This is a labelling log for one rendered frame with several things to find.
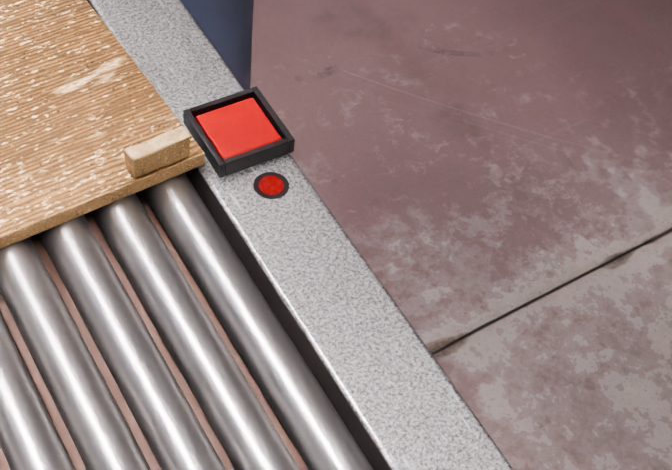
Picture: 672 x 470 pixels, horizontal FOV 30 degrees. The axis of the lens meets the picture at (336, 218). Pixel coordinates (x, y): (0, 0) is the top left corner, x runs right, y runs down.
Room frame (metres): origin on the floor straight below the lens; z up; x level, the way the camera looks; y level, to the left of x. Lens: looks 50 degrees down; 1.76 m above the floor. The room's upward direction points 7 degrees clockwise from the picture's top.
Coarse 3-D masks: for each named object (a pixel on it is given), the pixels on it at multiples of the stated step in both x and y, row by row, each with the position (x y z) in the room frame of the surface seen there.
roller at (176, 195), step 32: (160, 192) 0.71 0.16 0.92; (192, 192) 0.71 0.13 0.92; (192, 224) 0.68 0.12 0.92; (192, 256) 0.65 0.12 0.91; (224, 256) 0.65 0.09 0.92; (224, 288) 0.61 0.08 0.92; (256, 288) 0.62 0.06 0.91; (224, 320) 0.59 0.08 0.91; (256, 320) 0.58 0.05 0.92; (256, 352) 0.56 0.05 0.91; (288, 352) 0.56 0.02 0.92; (288, 384) 0.53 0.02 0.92; (288, 416) 0.51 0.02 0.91; (320, 416) 0.50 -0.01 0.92; (320, 448) 0.48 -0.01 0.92; (352, 448) 0.48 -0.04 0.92
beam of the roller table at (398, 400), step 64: (128, 0) 0.95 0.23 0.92; (192, 64) 0.88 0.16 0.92; (256, 256) 0.65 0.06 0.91; (320, 256) 0.66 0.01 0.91; (320, 320) 0.60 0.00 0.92; (384, 320) 0.60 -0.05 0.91; (320, 384) 0.56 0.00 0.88; (384, 384) 0.54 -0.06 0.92; (448, 384) 0.55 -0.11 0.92; (384, 448) 0.49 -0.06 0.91; (448, 448) 0.49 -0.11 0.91
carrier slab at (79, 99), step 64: (0, 0) 0.91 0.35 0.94; (64, 0) 0.92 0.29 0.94; (0, 64) 0.82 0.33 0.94; (64, 64) 0.83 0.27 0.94; (128, 64) 0.84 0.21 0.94; (0, 128) 0.74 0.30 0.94; (64, 128) 0.75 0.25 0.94; (128, 128) 0.76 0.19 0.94; (0, 192) 0.67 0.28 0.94; (64, 192) 0.68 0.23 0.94; (128, 192) 0.70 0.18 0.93
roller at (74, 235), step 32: (64, 224) 0.66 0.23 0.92; (64, 256) 0.63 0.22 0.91; (96, 256) 0.63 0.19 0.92; (96, 288) 0.60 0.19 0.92; (96, 320) 0.57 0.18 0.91; (128, 320) 0.57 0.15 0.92; (128, 352) 0.54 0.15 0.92; (128, 384) 0.51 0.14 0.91; (160, 384) 0.51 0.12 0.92; (160, 416) 0.49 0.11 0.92; (192, 416) 0.49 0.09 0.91; (160, 448) 0.46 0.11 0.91; (192, 448) 0.46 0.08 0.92
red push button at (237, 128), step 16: (208, 112) 0.80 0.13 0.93; (224, 112) 0.80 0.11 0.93; (240, 112) 0.81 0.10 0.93; (256, 112) 0.81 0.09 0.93; (208, 128) 0.78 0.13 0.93; (224, 128) 0.78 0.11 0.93; (240, 128) 0.79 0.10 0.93; (256, 128) 0.79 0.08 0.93; (272, 128) 0.79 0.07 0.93; (224, 144) 0.76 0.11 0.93; (240, 144) 0.77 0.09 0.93; (256, 144) 0.77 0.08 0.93
